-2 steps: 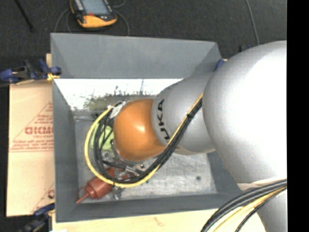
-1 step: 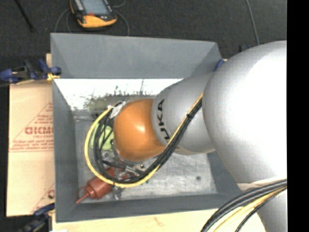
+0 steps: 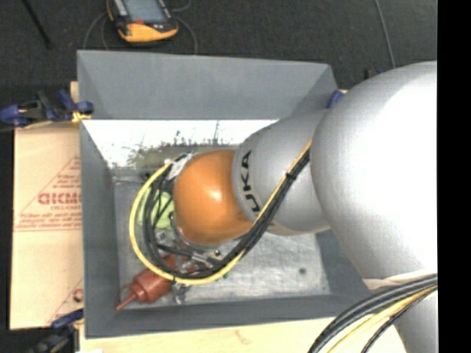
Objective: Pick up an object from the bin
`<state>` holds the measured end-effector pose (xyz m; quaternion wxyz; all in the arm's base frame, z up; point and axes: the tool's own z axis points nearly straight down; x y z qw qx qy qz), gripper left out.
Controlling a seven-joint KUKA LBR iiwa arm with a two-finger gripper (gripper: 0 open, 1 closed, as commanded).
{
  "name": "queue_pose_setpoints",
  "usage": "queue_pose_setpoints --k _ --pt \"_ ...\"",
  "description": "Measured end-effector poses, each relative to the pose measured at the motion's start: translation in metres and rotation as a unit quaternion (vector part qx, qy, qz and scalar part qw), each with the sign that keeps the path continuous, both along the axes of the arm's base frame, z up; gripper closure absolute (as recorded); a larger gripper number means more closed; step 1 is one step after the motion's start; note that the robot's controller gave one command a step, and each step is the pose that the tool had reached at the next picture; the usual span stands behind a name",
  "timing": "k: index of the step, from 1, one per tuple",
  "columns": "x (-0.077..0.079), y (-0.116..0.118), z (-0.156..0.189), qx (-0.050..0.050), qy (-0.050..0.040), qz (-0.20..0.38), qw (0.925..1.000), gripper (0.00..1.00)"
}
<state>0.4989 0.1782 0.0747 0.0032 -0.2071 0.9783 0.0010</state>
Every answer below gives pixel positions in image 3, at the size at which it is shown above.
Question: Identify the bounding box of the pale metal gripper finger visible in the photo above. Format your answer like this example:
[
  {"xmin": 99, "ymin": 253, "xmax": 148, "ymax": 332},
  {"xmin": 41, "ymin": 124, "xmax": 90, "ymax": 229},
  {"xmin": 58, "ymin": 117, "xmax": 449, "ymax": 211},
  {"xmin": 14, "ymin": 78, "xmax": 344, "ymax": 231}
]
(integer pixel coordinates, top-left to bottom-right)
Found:
[{"xmin": 171, "ymin": 282, "xmax": 190, "ymax": 305}]

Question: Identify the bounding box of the red-brown spray bottle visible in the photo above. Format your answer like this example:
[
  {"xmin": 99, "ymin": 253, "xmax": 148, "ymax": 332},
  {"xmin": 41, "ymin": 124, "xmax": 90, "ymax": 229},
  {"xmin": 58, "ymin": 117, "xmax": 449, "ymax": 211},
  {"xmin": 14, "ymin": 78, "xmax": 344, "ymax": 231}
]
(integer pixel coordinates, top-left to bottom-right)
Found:
[{"xmin": 115, "ymin": 254, "xmax": 199, "ymax": 312}]

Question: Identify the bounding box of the lime green rounded thing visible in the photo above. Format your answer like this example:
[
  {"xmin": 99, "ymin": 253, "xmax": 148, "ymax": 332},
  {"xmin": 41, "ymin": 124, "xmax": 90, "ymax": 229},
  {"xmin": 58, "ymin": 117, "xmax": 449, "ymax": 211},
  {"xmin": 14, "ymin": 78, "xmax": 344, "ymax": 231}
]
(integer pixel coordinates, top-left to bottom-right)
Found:
[{"xmin": 142, "ymin": 185, "xmax": 177, "ymax": 232}]

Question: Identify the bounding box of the brown cardboard board red print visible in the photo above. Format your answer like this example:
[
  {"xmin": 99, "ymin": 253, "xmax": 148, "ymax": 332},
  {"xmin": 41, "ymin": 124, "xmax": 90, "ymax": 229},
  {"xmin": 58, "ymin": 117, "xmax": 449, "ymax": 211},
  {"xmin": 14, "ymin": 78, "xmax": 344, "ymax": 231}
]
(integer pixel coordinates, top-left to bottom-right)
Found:
[{"xmin": 8, "ymin": 118, "xmax": 86, "ymax": 331}]

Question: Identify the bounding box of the grey metal bin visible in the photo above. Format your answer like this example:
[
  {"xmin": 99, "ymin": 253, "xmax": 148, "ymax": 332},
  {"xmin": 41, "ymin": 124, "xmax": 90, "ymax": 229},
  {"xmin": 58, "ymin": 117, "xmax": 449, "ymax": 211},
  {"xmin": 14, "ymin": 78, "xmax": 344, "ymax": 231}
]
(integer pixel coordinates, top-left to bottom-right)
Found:
[{"xmin": 76, "ymin": 49, "xmax": 373, "ymax": 338}]

